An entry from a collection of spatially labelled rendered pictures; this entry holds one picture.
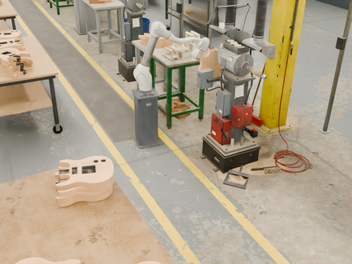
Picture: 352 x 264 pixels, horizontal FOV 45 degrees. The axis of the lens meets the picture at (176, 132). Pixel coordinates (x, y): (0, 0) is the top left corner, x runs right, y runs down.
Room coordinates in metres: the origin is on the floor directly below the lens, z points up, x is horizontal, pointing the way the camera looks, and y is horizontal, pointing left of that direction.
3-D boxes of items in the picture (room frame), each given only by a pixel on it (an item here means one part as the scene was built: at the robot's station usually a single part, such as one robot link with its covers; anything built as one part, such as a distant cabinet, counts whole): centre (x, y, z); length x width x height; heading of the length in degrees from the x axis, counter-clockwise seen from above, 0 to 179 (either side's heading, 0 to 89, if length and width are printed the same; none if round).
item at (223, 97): (4.33, -0.52, 0.93); 0.15 x 0.10 x 0.55; 28
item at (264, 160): (4.69, -0.84, 0.02); 1.46 x 1.45 x 0.04; 28
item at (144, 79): (4.77, 0.38, 0.87); 0.18 x 0.16 x 0.22; 21
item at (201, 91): (5.36, -0.35, 0.45); 0.05 x 0.05 x 0.90; 28
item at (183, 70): (5.85, -0.09, 0.45); 0.05 x 0.05 x 0.90; 28
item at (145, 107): (4.76, 0.38, 0.35); 0.28 x 0.28 x 0.70; 20
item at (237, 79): (4.40, -0.66, 1.11); 0.36 x 0.24 x 0.04; 28
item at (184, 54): (5.47, -0.06, 0.98); 0.27 x 0.16 x 0.09; 31
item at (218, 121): (4.33, -0.51, 0.49); 0.25 x 0.12 x 0.37; 28
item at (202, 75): (4.43, -0.37, 0.99); 0.24 x 0.21 x 0.26; 28
